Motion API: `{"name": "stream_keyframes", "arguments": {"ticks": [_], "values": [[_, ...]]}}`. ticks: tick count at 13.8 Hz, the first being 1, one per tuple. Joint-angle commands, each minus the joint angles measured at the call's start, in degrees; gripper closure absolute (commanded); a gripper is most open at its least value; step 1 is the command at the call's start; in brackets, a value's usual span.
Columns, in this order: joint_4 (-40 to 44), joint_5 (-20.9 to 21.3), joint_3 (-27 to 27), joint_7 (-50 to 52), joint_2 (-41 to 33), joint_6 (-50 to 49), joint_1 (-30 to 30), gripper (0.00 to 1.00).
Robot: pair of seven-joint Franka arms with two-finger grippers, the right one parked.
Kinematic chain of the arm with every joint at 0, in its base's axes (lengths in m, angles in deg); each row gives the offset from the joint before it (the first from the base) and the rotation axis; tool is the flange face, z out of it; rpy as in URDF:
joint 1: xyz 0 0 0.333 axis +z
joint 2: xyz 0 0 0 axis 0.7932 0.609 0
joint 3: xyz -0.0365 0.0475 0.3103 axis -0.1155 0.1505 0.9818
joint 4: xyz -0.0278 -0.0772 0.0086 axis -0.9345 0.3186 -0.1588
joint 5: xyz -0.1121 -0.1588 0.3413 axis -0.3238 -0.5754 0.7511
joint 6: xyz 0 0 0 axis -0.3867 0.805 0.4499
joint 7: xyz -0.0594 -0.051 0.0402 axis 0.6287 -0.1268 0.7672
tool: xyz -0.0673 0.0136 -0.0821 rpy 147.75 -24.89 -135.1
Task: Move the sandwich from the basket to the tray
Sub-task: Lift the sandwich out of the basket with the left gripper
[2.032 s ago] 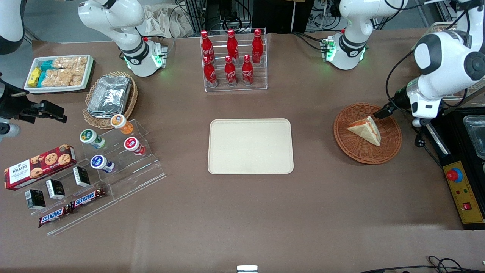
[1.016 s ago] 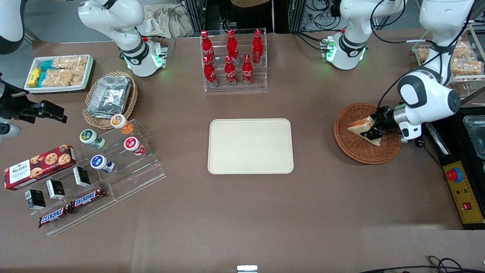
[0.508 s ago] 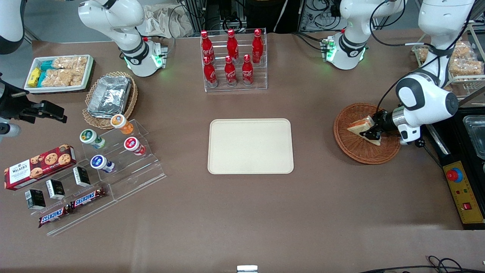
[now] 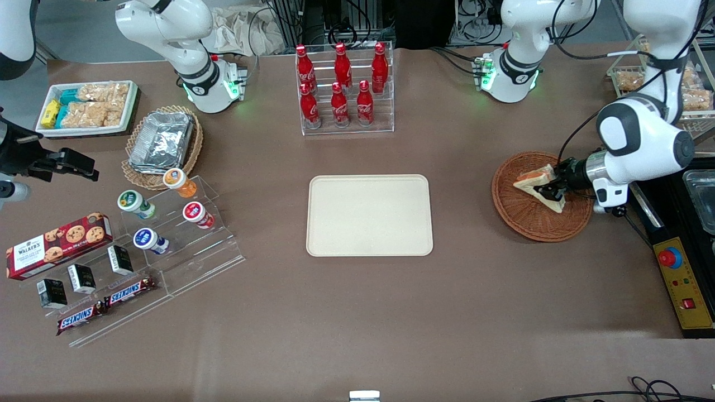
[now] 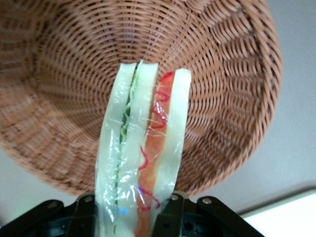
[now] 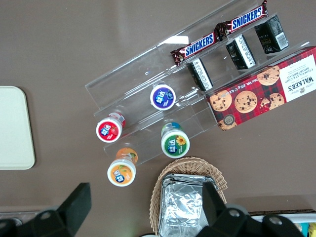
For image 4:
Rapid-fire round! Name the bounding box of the black table cable with plug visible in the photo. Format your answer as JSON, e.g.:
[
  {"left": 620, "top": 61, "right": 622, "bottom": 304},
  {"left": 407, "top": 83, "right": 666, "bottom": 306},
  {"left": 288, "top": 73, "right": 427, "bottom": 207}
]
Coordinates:
[{"left": 612, "top": 207, "right": 655, "bottom": 249}]

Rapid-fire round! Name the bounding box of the blue lid yogurt cup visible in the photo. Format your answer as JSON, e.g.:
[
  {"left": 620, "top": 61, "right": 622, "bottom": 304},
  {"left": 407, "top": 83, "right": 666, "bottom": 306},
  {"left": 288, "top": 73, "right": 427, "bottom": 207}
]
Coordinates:
[{"left": 132, "top": 227, "right": 170, "bottom": 256}]

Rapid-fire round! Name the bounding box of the silver foil container stack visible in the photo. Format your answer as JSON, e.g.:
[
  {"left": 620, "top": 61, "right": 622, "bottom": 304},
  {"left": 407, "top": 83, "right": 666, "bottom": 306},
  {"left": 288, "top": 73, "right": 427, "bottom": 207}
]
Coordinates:
[{"left": 128, "top": 111, "right": 195, "bottom": 174}]

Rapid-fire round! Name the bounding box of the yellow snack pack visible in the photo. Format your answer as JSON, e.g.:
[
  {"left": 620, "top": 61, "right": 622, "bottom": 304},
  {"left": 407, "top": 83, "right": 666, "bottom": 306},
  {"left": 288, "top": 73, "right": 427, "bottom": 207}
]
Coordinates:
[{"left": 41, "top": 99, "right": 61, "bottom": 130}]

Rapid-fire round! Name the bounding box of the Snickers chocolate bar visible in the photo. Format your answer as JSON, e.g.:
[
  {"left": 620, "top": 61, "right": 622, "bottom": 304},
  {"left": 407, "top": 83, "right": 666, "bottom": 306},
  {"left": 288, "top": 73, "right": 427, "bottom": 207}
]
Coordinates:
[
  {"left": 103, "top": 275, "right": 158, "bottom": 308},
  {"left": 55, "top": 301, "right": 108, "bottom": 337}
]

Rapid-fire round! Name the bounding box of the black base cable bundle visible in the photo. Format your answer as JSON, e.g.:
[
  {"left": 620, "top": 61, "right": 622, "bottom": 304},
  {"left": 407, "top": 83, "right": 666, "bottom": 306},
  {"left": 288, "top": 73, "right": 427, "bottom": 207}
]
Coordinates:
[{"left": 429, "top": 46, "right": 482, "bottom": 76}]

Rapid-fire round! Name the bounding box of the black equipment base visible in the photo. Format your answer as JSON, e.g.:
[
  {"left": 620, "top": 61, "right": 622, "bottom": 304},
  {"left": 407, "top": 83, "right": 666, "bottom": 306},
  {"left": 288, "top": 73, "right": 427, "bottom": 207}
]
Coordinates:
[{"left": 626, "top": 162, "right": 715, "bottom": 339}]

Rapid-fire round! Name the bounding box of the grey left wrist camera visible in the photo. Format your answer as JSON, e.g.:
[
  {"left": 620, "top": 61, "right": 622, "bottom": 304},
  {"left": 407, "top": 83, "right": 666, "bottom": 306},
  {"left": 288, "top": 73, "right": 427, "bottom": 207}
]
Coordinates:
[{"left": 593, "top": 177, "right": 630, "bottom": 218}]

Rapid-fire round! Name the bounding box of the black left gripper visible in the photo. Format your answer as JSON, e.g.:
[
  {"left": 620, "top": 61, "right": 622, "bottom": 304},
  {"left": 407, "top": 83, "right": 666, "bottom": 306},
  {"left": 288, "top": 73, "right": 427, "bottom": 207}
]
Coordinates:
[{"left": 536, "top": 157, "right": 589, "bottom": 203}]

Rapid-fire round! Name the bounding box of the green lid yogurt cup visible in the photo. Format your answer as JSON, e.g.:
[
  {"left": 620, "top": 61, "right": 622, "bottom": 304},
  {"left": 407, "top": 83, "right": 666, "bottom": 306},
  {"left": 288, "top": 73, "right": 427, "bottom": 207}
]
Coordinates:
[{"left": 117, "top": 189, "right": 158, "bottom": 221}]

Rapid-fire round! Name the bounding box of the yellow emergency stop control box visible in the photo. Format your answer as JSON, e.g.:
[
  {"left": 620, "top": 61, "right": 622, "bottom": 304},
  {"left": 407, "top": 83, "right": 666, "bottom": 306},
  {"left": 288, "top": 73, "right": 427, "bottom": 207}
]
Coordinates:
[{"left": 652, "top": 236, "right": 715, "bottom": 331}]

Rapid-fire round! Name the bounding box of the black floor cable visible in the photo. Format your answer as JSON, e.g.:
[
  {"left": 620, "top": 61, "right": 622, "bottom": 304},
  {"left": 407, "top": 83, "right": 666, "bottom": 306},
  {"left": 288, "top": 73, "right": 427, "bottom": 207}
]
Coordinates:
[{"left": 528, "top": 376, "right": 715, "bottom": 402}]

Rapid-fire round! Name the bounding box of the brown wicker basket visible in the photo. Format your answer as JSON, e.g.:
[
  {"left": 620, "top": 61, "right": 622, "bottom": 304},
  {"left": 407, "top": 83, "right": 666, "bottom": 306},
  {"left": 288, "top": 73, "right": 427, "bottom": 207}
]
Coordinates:
[{"left": 492, "top": 151, "right": 593, "bottom": 243}]

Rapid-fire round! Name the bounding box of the clear acrylic stepped cup stand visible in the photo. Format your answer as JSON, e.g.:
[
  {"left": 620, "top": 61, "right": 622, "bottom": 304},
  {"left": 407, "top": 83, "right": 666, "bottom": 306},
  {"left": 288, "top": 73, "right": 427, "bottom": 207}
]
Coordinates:
[{"left": 120, "top": 175, "right": 247, "bottom": 298}]

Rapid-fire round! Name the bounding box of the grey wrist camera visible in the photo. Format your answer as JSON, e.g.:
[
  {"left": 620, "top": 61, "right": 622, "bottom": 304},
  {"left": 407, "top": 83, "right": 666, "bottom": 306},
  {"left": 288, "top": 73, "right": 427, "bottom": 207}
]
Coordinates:
[
  {"left": 593, "top": 177, "right": 630, "bottom": 218},
  {"left": 0, "top": 180, "right": 32, "bottom": 204}
]

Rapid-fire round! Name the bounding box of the crumpled beige cloth bag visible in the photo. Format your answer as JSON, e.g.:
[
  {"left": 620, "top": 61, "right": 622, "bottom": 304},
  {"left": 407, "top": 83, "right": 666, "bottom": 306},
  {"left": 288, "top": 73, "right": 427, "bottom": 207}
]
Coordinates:
[{"left": 200, "top": 6, "right": 287, "bottom": 57}]

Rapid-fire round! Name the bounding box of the beige plastic tray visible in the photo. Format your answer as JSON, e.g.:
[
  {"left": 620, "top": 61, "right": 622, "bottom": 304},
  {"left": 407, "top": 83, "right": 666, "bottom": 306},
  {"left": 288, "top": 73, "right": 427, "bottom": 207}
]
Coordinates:
[{"left": 306, "top": 174, "right": 434, "bottom": 257}]

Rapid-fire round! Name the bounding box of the small black box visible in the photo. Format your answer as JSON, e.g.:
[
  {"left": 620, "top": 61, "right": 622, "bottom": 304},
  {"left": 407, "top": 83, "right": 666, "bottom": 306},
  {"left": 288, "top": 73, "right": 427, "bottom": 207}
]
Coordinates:
[
  {"left": 107, "top": 244, "right": 135, "bottom": 276},
  {"left": 66, "top": 263, "right": 97, "bottom": 295},
  {"left": 36, "top": 277, "right": 69, "bottom": 310}
]

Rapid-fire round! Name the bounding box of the orange lid yogurt cup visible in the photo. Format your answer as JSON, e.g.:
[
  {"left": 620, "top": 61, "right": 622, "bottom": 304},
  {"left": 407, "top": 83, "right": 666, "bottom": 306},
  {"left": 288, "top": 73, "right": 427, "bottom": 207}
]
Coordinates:
[{"left": 163, "top": 167, "right": 198, "bottom": 199}]

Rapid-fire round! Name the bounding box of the white wire shelf rack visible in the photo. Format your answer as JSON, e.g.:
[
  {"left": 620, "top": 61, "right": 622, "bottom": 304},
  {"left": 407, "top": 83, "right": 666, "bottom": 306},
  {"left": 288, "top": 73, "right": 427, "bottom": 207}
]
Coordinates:
[{"left": 607, "top": 33, "right": 715, "bottom": 136}]

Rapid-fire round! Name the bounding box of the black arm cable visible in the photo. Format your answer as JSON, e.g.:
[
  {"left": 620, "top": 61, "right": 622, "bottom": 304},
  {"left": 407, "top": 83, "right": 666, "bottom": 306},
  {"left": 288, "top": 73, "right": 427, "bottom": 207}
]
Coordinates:
[{"left": 550, "top": 0, "right": 706, "bottom": 164}]

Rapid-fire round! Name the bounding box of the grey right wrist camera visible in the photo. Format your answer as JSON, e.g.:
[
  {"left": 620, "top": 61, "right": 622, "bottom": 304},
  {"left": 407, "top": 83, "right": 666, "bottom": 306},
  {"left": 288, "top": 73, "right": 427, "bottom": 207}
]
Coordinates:
[{"left": 0, "top": 180, "right": 32, "bottom": 204}]

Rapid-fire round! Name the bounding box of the red cola bottle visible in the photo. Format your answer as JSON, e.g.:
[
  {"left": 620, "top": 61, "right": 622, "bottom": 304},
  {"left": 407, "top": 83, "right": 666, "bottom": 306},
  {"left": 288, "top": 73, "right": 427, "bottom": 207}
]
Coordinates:
[
  {"left": 371, "top": 42, "right": 389, "bottom": 93},
  {"left": 330, "top": 82, "right": 351, "bottom": 128},
  {"left": 334, "top": 42, "right": 353, "bottom": 90},
  {"left": 356, "top": 80, "right": 375, "bottom": 127},
  {"left": 295, "top": 45, "right": 317, "bottom": 93},
  {"left": 300, "top": 83, "right": 322, "bottom": 130}
]

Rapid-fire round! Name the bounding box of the clear acrylic bottle rack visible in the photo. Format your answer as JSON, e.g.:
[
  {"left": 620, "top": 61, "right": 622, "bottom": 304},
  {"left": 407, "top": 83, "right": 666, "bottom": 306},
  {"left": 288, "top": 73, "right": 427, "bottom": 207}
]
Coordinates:
[{"left": 294, "top": 40, "right": 395, "bottom": 137}]

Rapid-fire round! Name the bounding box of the white rectangular snack tray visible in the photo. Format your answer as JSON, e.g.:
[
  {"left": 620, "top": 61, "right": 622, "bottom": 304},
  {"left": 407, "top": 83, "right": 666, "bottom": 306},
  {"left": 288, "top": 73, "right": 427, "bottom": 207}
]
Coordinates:
[{"left": 35, "top": 80, "right": 140, "bottom": 139}]

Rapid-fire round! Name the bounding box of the clear rice cracker pack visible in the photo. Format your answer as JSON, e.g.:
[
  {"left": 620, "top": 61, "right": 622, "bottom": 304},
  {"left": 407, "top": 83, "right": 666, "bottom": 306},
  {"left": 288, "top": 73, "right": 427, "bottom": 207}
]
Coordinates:
[
  {"left": 77, "top": 82, "right": 131, "bottom": 103},
  {"left": 60, "top": 101, "right": 110, "bottom": 130},
  {"left": 103, "top": 99, "right": 128, "bottom": 127}
]

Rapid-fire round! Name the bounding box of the red Walkers cookie box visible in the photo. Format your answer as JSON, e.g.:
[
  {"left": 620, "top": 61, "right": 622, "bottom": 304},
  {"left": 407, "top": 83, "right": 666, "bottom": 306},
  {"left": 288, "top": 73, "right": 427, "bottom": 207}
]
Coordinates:
[{"left": 5, "top": 212, "right": 114, "bottom": 281}]

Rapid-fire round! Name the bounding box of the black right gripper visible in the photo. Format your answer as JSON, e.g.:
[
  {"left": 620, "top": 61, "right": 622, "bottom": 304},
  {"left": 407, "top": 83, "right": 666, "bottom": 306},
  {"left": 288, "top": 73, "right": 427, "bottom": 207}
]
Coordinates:
[{"left": 0, "top": 114, "right": 100, "bottom": 182}]

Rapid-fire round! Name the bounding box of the triangular sandwich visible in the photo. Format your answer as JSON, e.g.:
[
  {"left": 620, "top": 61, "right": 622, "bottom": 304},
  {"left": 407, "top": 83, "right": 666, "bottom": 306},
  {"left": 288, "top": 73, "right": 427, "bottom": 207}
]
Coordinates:
[{"left": 513, "top": 164, "right": 566, "bottom": 214}]

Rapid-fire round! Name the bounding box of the light woven basket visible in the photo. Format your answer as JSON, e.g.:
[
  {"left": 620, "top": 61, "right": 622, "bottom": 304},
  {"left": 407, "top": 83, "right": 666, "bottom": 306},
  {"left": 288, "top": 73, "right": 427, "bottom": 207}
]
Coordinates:
[{"left": 121, "top": 104, "right": 204, "bottom": 192}]

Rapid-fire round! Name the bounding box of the red lid yogurt cup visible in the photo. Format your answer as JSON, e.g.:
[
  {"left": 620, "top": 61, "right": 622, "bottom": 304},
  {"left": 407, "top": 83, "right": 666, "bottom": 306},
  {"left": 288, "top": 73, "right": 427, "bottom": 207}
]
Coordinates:
[{"left": 182, "top": 201, "right": 216, "bottom": 230}]

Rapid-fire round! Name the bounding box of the clear acrylic stepped snack stand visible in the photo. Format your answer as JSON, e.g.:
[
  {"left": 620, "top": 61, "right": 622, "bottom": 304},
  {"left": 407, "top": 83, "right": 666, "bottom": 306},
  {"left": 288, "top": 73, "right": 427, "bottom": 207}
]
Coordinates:
[{"left": 17, "top": 246, "right": 175, "bottom": 348}]

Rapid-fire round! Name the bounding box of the bagged fried snack pack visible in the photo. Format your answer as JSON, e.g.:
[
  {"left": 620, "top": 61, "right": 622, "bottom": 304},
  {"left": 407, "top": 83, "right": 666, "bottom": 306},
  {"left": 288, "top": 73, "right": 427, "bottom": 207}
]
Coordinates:
[
  {"left": 616, "top": 70, "right": 647, "bottom": 93},
  {"left": 681, "top": 60, "right": 702, "bottom": 88},
  {"left": 679, "top": 88, "right": 714, "bottom": 112}
]

